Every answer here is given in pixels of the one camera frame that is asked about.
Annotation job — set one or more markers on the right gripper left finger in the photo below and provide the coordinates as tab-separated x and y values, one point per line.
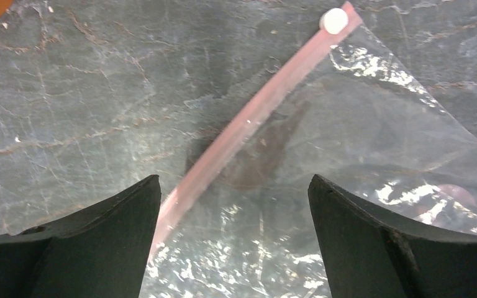
99	251

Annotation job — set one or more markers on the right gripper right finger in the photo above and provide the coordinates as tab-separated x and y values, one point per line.
370	251

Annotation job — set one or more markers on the clear zip top bag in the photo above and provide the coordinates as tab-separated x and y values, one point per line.
390	115

